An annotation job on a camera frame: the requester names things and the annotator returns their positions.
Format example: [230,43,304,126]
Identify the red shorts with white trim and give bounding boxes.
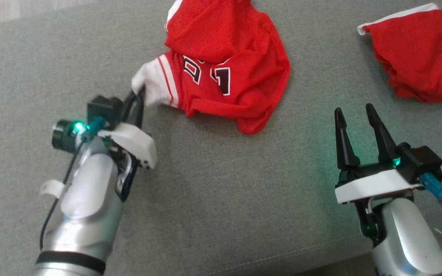
[357,3,442,103]

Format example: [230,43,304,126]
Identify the teal cable connector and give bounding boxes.
[81,117,107,143]
[418,172,442,206]

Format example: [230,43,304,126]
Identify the teal right cable connector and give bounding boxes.
[418,172,442,206]

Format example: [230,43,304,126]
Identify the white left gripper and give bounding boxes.
[98,86,158,170]

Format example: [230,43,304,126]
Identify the red and white jersey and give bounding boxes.
[131,0,292,135]

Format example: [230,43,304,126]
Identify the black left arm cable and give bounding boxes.
[39,141,88,250]

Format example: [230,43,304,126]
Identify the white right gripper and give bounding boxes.
[334,103,423,205]

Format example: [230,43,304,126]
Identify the teal left cable connector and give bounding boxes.
[81,117,107,143]

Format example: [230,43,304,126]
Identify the white left cable tag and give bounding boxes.
[40,179,66,199]

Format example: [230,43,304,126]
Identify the grey sofa seat cushion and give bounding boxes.
[0,0,442,276]

